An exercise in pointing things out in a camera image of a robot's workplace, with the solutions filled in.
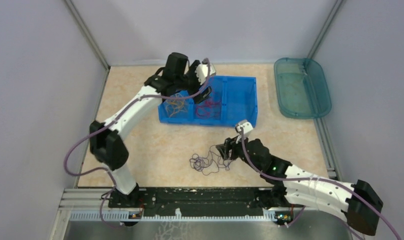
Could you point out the white slotted cable duct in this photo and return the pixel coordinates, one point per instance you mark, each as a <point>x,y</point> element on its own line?
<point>120,215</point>

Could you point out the aluminium rail right side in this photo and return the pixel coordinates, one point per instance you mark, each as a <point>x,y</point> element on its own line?
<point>331,159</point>

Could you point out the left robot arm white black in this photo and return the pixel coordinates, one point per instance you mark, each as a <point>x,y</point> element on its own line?
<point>106,140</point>

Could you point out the teal translucent plastic tray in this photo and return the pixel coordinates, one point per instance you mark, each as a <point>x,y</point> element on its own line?
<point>301,88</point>

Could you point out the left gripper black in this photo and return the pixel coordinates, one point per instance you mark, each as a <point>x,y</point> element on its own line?
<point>192,71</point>

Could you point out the aluminium frame post right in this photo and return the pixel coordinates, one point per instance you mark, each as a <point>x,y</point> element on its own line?
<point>338,4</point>

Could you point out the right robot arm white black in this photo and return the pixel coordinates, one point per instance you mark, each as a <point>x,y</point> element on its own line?
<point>357,204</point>

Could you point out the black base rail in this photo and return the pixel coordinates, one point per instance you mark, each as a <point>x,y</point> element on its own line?
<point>201,201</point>

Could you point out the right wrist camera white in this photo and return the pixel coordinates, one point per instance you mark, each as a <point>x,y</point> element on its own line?
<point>244,127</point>

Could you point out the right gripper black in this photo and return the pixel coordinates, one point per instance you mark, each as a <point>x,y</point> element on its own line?
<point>229,144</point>

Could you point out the aluminium frame post left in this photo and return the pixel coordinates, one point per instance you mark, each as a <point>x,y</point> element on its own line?
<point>85,31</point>

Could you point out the blue three-compartment plastic bin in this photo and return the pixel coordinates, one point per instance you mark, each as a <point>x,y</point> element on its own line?
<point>233,99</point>

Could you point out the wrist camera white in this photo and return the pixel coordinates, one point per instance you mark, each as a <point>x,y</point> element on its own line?
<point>205,70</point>
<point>244,127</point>

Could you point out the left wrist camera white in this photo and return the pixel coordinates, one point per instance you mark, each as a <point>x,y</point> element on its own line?
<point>205,70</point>

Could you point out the aluminium frame post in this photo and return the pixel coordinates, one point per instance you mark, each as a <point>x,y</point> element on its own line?
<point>338,4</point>
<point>85,31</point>

